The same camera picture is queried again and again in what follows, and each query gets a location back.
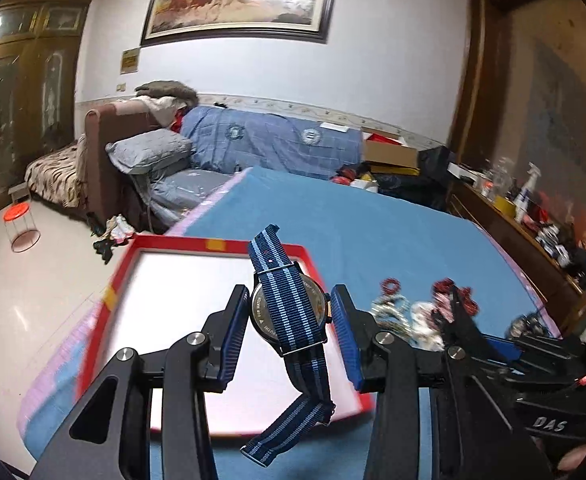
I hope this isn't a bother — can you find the black bag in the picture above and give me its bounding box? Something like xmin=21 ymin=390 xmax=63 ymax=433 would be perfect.
xmin=418 ymin=146 xmax=456 ymax=185

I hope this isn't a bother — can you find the white spray bottle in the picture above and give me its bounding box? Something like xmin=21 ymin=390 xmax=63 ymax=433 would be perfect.
xmin=514 ymin=162 xmax=541 ymax=224

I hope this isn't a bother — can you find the red tray white inside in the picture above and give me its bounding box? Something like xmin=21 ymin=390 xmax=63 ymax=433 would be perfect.
xmin=74 ymin=233 xmax=374 ymax=438

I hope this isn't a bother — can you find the patterned brown blanket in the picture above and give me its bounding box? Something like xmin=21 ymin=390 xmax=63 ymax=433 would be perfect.
xmin=25 ymin=134 xmax=88 ymax=209

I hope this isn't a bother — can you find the grey clothes pile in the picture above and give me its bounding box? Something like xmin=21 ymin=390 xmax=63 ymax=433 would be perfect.
xmin=134 ymin=80 xmax=200 ymax=107

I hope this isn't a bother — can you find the red round stool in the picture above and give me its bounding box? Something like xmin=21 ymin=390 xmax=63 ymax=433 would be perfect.
xmin=2 ymin=202 xmax=41 ymax=254

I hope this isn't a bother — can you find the white printed scrunchie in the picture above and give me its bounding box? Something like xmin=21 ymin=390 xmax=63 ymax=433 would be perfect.
xmin=410 ymin=301 xmax=444 ymax=352

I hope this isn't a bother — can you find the wooden side shelf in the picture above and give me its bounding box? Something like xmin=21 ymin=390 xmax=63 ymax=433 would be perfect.
xmin=448 ymin=180 xmax=586 ymax=336

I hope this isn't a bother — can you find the blue striped strap watch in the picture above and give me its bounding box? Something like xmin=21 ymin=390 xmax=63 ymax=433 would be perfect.
xmin=242 ymin=224 xmax=335 ymax=467

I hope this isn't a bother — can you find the dark red dotted scrunchie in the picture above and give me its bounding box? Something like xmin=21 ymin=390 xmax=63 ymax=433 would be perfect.
xmin=432 ymin=278 xmax=479 ymax=322

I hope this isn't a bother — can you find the white pearl bracelet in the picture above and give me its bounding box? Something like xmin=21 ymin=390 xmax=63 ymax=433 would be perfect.
xmin=370 ymin=294 xmax=414 ymax=340

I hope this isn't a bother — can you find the brown armchair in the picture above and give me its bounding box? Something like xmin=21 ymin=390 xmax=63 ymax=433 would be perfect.
xmin=84 ymin=99 xmax=192 ymax=233

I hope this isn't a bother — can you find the grey pillow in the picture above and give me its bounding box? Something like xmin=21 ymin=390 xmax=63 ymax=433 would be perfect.
xmin=105 ymin=128 xmax=192 ymax=176

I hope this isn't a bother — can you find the framed horse painting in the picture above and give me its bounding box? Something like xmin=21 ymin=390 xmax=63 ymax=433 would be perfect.
xmin=141 ymin=0 xmax=334 ymax=47

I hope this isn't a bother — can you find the black grey sheer scrunchie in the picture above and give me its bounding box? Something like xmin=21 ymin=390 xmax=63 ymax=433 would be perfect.
xmin=506 ymin=312 xmax=551 ymax=339

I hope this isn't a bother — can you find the cardboard box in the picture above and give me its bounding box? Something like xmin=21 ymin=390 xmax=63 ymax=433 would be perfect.
xmin=362 ymin=133 xmax=419 ymax=168

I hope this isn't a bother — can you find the wooden wardrobe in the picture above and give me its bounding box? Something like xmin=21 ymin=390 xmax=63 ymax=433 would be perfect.
xmin=0 ymin=0 xmax=91 ymax=209

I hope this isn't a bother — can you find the person's right hand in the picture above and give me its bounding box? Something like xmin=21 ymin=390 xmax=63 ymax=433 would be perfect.
xmin=558 ymin=443 xmax=586 ymax=472

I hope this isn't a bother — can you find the blue plaid folded quilt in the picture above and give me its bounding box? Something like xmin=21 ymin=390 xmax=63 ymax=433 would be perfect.
xmin=180 ymin=106 xmax=363 ymax=180

